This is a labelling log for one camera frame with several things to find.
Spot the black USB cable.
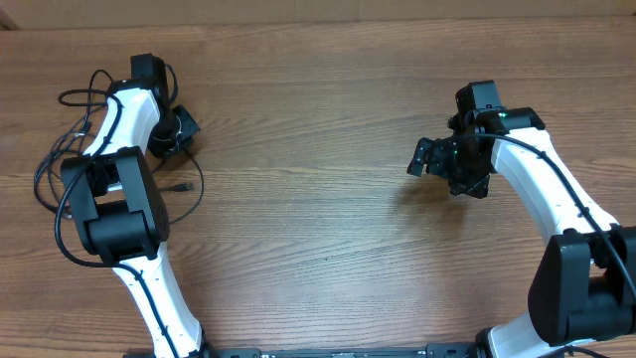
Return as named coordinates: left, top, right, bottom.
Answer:
left=57, top=69, right=120, bottom=150
left=33, top=118, right=93, bottom=214
left=148, top=146, right=206, bottom=226

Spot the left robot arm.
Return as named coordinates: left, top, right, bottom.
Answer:
left=60, top=54, right=215, bottom=357

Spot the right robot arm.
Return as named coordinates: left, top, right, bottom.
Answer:
left=406, top=81, right=635, bottom=357

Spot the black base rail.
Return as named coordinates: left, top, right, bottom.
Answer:
left=123, top=341, right=483, bottom=358

